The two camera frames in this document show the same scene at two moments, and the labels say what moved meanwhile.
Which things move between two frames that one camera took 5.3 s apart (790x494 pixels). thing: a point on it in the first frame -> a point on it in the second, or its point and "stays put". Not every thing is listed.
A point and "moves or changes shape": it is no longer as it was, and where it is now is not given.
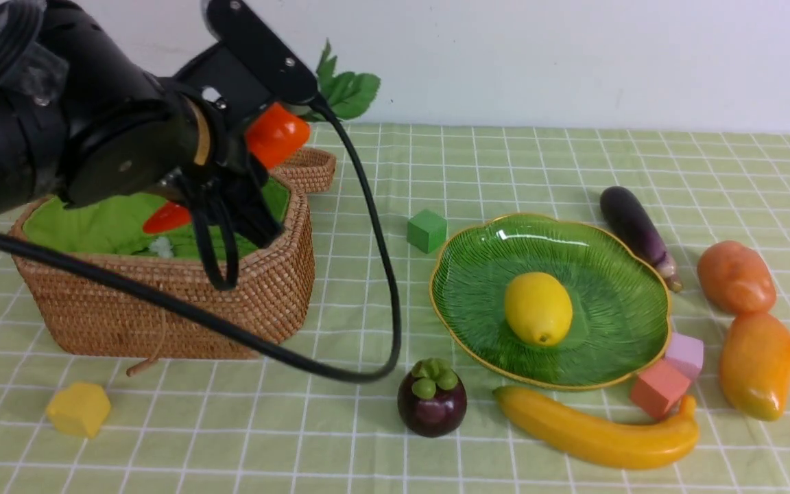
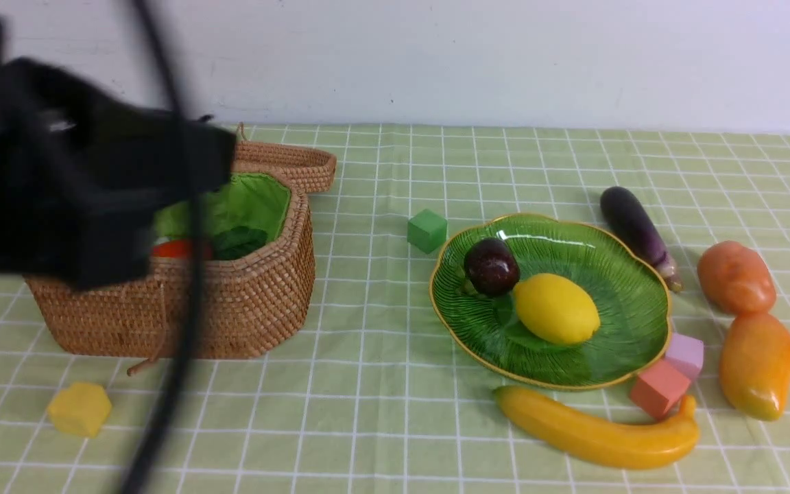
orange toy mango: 758,361 stays put
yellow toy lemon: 538,308 moves or changes shape
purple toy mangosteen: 432,398 -> 491,267
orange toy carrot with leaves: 282,134 -> 229,243
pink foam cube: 686,353 stays put
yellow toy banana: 623,444 stays put
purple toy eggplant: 630,224 stays put
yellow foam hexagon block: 79,408 stays put
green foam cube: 426,230 stays put
